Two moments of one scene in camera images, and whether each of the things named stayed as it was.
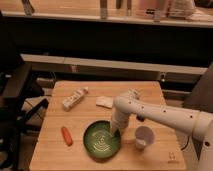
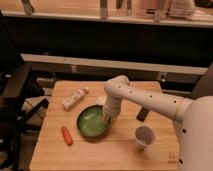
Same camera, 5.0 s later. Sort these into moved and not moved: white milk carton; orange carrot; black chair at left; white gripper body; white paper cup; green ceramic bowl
Moved: green ceramic bowl; white gripper body
Not moved: black chair at left; white paper cup; orange carrot; white milk carton
